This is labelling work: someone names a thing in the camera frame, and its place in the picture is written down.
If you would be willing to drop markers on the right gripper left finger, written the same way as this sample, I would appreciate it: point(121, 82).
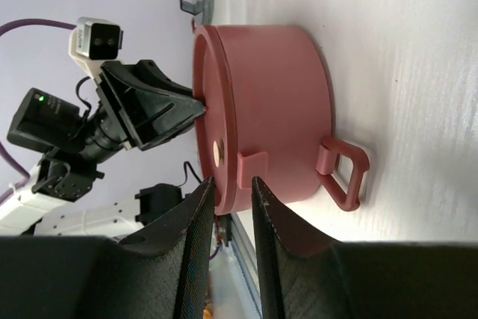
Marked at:
point(159, 271)

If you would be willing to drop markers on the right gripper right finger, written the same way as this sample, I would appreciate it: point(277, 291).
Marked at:
point(305, 273)

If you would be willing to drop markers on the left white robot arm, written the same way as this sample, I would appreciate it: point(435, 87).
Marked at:
point(72, 145)

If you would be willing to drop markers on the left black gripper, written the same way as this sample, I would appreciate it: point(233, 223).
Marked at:
point(145, 107)

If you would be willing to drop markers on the pink steel-lined pot with handles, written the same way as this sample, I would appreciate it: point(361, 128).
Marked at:
point(283, 109)

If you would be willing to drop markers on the dark red lid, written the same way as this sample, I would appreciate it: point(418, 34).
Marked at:
point(216, 130)

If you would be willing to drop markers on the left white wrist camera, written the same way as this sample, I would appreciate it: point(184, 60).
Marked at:
point(94, 41)

